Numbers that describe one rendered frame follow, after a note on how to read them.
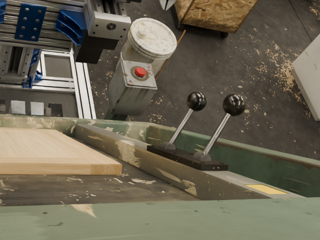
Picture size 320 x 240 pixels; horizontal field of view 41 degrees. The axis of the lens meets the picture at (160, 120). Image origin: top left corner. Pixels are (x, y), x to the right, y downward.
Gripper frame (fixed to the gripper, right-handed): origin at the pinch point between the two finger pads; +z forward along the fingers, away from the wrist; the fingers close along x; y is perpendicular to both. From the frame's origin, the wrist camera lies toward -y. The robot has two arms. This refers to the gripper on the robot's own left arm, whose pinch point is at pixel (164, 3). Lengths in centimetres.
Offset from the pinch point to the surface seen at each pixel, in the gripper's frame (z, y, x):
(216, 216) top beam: -7, 86, -35
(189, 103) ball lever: 11.1, 33.3, -5.4
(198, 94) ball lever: 9.2, 33.3, -4.1
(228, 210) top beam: -7, 85, -34
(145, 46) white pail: 47, -126, 52
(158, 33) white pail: 41, -137, 63
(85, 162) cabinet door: 22.6, 36.1, -23.5
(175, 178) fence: 19, 46, -11
